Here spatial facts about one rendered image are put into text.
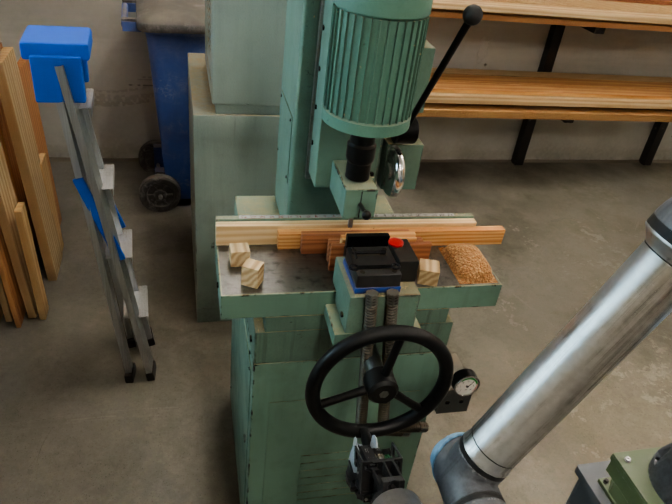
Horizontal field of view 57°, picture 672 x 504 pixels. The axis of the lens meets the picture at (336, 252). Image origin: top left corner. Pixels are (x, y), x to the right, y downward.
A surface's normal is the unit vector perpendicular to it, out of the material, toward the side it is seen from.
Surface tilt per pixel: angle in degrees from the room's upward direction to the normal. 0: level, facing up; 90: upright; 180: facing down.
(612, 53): 90
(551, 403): 78
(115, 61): 90
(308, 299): 90
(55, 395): 1
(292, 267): 0
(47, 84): 90
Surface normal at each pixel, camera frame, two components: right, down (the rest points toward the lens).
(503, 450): -0.31, 0.32
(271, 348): 0.20, 0.57
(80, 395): 0.11, -0.82
